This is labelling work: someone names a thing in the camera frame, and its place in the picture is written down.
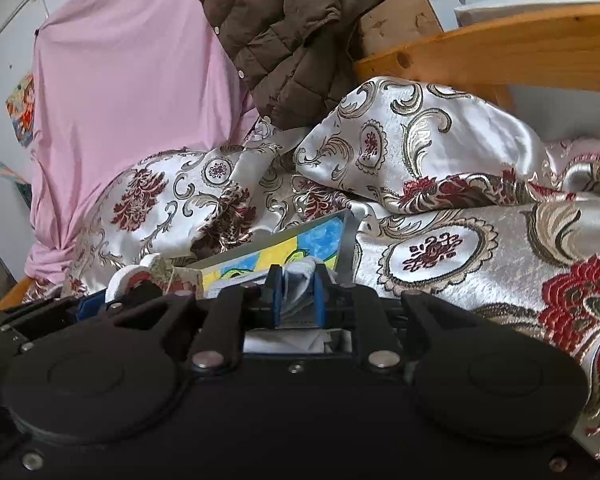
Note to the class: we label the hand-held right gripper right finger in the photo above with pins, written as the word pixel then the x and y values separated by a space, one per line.
pixel 322 295

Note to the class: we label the brown puffer jacket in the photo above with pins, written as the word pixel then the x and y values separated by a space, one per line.
pixel 290 35

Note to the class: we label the pink sheet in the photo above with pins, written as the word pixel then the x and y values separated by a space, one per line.
pixel 130 85

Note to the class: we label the light plywood box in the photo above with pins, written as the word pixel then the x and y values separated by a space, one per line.
pixel 395 20

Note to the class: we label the white round roll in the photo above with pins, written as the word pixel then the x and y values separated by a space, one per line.
pixel 125 275

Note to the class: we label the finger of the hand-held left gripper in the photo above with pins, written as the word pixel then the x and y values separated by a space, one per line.
pixel 90 307

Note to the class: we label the colourful wall poster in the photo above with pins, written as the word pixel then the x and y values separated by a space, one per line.
pixel 22 110
pixel 17 182

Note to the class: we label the white grey cloth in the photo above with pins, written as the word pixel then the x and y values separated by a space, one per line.
pixel 297 285

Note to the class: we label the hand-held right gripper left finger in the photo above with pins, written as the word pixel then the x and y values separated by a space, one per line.
pixel 275 295

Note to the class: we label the wooden bed frame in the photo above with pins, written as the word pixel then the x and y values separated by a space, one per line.
pixel 530 2
pixel 505 45

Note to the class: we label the floral satin pillow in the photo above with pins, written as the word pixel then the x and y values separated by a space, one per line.
pixel 145 200

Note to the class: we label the floral satin blanket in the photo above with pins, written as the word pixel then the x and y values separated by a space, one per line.
pixel 480 260

